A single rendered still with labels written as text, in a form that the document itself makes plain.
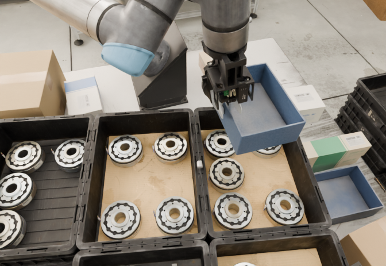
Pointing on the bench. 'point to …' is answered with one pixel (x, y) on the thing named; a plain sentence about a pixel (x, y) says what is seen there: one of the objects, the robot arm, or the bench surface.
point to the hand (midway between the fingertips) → (224, 106)
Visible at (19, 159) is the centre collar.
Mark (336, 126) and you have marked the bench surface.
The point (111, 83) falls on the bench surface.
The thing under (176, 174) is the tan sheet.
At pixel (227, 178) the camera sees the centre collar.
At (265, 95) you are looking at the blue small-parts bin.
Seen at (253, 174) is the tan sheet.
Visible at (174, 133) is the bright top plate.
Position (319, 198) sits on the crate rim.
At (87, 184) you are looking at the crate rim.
